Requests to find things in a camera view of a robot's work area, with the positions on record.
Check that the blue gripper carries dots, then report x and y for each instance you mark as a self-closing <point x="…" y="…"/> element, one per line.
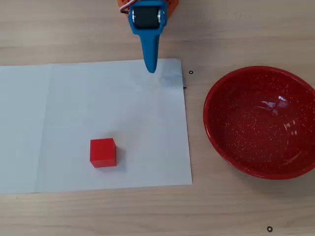
<point x="147" y="31"/>

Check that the red cube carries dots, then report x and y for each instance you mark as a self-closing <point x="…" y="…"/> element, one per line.
<point x="102" y="152"/>

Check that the red speckled bowl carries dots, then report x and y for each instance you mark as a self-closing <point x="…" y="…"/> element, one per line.
<point x="258" y="127"/>

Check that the grey tape piece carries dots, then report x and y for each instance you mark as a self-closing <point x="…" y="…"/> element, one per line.
<point x="184" y="83"/>

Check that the white paper sheet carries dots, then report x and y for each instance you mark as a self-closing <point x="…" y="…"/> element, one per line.
<point x="73" y="110"/>

